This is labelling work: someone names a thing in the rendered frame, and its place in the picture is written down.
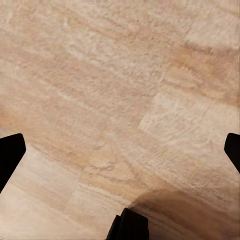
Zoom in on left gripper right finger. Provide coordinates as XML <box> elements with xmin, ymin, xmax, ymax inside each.
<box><xmin>224</xmin><ymin>133</ymin><xmax>240</xmax><ymax>173</ymax></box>

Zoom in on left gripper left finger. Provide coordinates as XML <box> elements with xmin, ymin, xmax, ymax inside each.
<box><xmin>0</xmin><ymin>133</ymin><xmax>26</xmax><ymax>193</ymax></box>

